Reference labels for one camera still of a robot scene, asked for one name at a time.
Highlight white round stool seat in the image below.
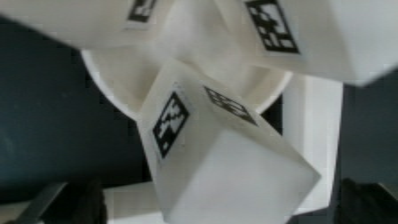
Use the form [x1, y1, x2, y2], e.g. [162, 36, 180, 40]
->
[80, 0, 292, 118]

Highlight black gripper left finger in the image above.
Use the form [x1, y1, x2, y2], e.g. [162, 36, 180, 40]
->
[11, 179, 109, 224]

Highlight white U-shaped fence wall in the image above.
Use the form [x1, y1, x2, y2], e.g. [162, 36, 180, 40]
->
[105, 76, 343, 224]

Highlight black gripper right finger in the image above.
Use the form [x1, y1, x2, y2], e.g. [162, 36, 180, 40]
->
[334, 179, 398, 224]

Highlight white stool leg with tag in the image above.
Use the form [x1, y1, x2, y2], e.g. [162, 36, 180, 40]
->
[0, 0, 176, 49]

